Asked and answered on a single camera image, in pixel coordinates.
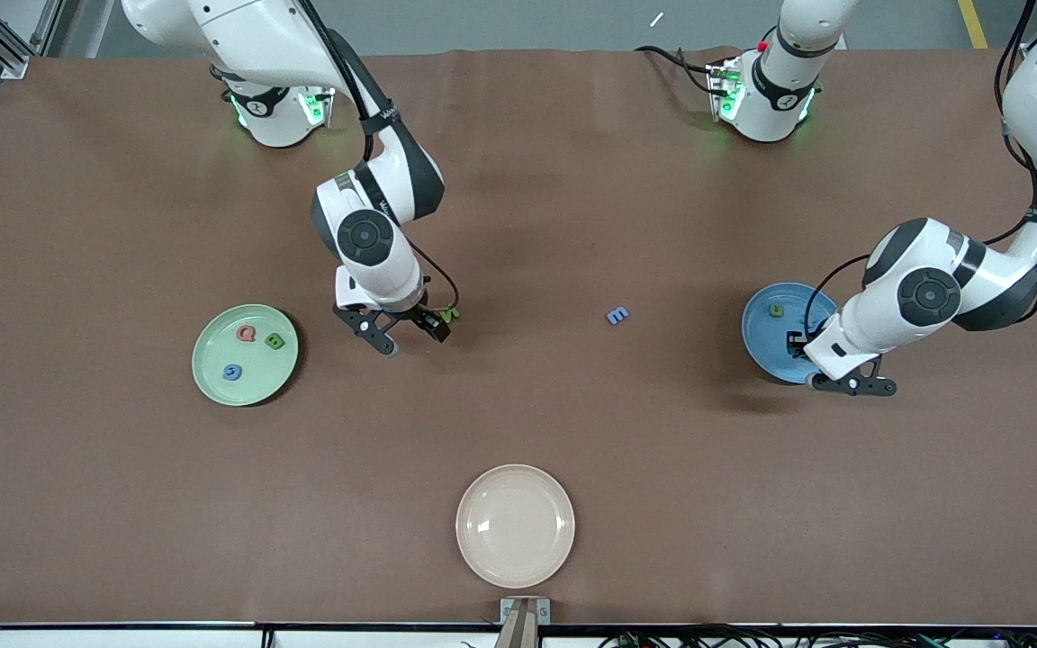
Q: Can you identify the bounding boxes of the blue plate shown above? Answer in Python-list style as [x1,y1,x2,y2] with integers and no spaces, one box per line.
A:
[742,283,843,385]

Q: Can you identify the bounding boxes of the brown table cover sheet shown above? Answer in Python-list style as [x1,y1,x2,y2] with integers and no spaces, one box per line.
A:
[0,47,1037,626]

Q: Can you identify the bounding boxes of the pale green plate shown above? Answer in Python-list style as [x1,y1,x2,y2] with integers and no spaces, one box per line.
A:
[192,303,300,407]

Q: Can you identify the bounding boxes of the cream plate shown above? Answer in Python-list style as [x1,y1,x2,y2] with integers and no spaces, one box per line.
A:
[455,463,576,590]

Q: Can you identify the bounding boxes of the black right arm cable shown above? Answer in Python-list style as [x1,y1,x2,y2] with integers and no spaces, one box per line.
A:
[298,0,461,316]

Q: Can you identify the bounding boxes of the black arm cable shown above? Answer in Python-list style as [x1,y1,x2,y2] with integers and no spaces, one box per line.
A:
[298,0,461,316]
[802,0,1037,343]

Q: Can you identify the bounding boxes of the tangled black cables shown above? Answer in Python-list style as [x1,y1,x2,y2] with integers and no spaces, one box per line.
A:
[598,623,1037,648]

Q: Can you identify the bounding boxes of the grey metal camera bracket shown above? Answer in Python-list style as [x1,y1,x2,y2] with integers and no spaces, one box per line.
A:
[500,597,552,648]

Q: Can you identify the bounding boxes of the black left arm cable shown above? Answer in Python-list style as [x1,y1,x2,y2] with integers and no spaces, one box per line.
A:
[802,0,1037,343]

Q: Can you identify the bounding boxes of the black base cable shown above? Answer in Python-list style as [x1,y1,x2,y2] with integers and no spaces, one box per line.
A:
[634,45,719,96]

